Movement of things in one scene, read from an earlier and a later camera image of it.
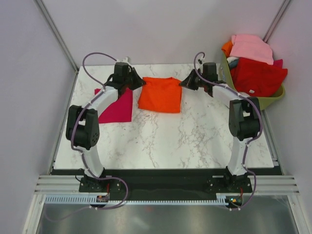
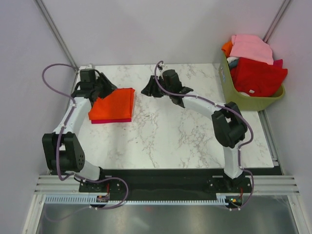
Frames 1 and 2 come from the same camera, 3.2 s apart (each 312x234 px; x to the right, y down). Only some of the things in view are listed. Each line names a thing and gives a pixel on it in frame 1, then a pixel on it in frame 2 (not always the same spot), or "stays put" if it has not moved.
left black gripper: x=139 y=82 → x=109 y=87
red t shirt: x=257 y=79 stays put
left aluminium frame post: x=57 y=34 stays put
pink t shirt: x=251 y=47 stays put
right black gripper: x=188 y=82 → x=149 y=90
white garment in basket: x=230 y=59 stays put
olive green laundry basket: x=265 y=102 stays put
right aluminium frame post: x=276 y=20 stays put
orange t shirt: x=161 y=94 → x=118 y=105
